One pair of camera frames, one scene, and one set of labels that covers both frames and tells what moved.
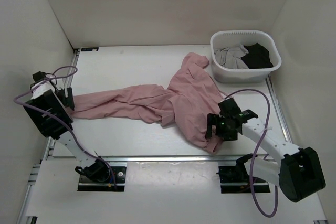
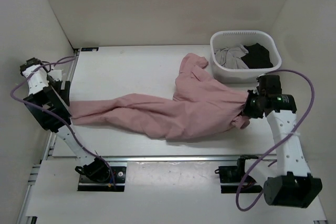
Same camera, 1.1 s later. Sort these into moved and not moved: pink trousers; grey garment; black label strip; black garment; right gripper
Moved: pink trousers; right gripper
Not moved: black garment; black label strip; grey garment
